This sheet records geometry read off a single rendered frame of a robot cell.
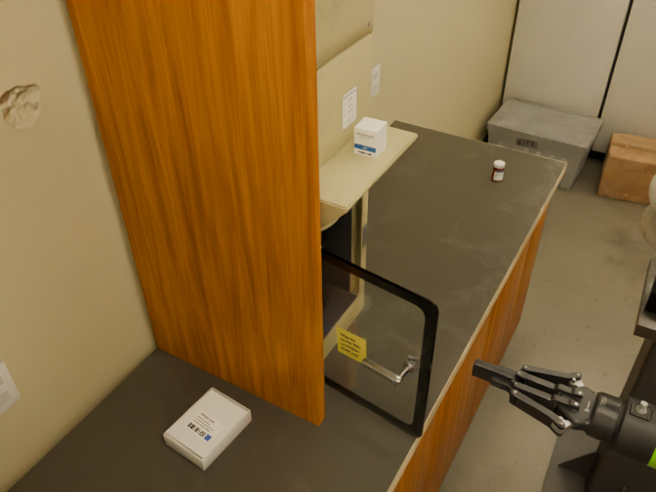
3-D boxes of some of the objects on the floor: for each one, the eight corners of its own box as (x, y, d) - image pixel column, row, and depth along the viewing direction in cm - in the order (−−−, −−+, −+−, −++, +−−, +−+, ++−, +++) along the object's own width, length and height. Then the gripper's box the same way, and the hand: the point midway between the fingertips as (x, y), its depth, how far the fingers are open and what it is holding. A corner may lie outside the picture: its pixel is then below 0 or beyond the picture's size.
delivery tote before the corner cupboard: (478, 168, 408) (486, 122, 388) (501, 141, 436) (509, 96, 415) (573, 196, 383) (587, 147, 362) (591, 165, 411) (605, 118, 390)
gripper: (630, 378, 104) (488, 328, 114) (614, 437, 95) (463, 378, 105) (617, 407, 109) (483, 356, 118) (601, 467, 100) (458, 406, 110)
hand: (493, 374), depth 110 cm, fingers closed
